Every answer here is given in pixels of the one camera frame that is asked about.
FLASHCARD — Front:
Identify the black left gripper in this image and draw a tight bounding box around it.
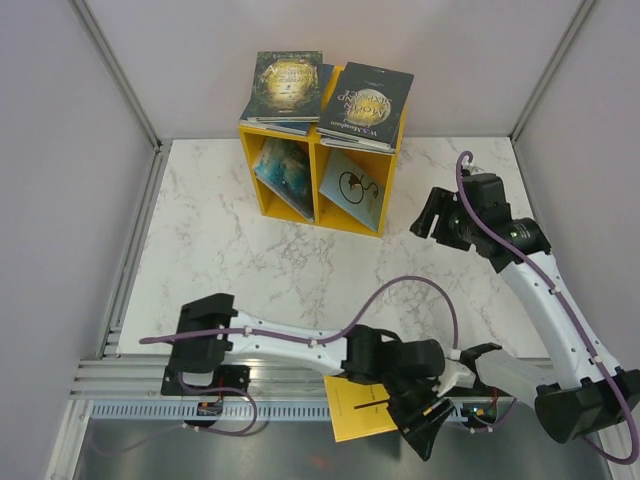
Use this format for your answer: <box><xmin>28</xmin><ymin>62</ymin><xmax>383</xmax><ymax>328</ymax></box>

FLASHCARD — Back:
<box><xmin>383</xmin><ymin>372</ymin><xmax>455</xmax><ymax>461</ymax></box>

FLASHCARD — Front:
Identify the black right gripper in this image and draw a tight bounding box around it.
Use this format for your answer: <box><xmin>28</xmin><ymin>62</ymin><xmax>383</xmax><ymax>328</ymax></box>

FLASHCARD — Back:
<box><xmin>410</xmin><ymin>186</ymin><xmax>481</xmax><ymax>252</ymax></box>

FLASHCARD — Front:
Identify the yellow file folder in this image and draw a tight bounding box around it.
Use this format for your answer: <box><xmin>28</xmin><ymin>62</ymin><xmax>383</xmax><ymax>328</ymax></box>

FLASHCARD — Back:
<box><xmin>323</xmin><ymin>376</ymin><xmax>397</xmax><ymax>443</ymax></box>

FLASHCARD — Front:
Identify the light blue cat book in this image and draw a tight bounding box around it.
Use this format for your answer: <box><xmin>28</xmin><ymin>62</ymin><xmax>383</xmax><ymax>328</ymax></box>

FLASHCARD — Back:
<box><xmin>319</xmin><ymin>149</ymin><xmax>385</xmax><ymax>231</ymax></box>

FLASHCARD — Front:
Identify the black Moon and Sixpence book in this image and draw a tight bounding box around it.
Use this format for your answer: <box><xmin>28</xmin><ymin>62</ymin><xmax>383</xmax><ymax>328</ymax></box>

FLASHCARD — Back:
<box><xmin>317</xmin><ymin>62</ymin><xmax>414</xmax><ymax>153</ymax></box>

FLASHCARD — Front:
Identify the navy blue crest book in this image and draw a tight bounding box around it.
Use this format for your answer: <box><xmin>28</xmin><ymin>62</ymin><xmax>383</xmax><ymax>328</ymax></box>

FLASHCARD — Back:
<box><xmin>238</xmin><ymin>62</ymin><xmax>336</xmax><ymax>137</ymax></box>

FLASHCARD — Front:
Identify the teal ocean cover book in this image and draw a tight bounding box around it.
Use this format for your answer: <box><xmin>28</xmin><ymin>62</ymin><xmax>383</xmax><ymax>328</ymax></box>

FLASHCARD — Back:
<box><xmin>253</xmin><ymin>137</ymin><xmax>315</xmax><ymax>223</ymax></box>

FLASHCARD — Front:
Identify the green forest cover book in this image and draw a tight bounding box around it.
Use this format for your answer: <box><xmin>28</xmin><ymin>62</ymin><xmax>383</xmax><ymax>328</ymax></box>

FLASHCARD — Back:
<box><xmin>246</xmin><ymin>50</ymin><xmax>324</xmax><ymax>123</ymax></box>

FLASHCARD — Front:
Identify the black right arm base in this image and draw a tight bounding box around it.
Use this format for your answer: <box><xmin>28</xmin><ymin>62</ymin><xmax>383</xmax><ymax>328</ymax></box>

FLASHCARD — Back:
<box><xmin>445</xmin><ymin>342</ymin><xmax>519</xmax><ymax>399</ymax></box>

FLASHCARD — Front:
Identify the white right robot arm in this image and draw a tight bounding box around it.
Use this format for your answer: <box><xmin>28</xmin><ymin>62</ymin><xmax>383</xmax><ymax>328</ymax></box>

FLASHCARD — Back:
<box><xmin>410</xmin><ymin>173</ymin><xmax>639</xmax><ymax>443</ymax></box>

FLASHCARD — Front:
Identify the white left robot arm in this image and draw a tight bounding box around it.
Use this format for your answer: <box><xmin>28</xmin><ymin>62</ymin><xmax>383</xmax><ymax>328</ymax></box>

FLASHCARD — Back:
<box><xmin>168</xmin><ymin>293</ymin><xmax>454</xmax><ymax>461</ymax></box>

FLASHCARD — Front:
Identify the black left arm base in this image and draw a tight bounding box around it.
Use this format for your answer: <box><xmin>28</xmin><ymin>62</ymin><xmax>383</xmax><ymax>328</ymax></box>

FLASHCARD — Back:
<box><xmin>160</xmin><ymin>365</ymin><xmax>250</xmax><ymax>396</ymax></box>

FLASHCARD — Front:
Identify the yellow wooden shelf box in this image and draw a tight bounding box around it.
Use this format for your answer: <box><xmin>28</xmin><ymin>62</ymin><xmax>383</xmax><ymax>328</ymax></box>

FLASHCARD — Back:
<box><xmin>237</xmin><ymin>65</ymin><xmax>415</xmax><ymax>237</ymax></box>

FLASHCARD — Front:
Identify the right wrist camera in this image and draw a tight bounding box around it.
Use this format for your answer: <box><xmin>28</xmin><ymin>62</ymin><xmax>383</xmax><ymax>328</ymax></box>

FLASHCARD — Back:
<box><xmin>461</xmin><ymin>160</ymin><xmax>486</xmax><ymax>176</ymax></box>

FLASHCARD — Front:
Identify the white slotted cable duct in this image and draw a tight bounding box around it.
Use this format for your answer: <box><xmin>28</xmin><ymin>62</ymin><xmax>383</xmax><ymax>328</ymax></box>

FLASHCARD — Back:
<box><xmin>91</xmin><ymin>400</ymin><xmax>331</xmax><ymax>422</ymax></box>

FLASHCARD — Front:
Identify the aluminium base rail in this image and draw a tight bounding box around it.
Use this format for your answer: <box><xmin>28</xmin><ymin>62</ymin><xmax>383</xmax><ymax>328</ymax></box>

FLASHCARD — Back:
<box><xmin>69</xmin><ymin>357</ymin><xmax>551</xmax><ymax>402</ymax></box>

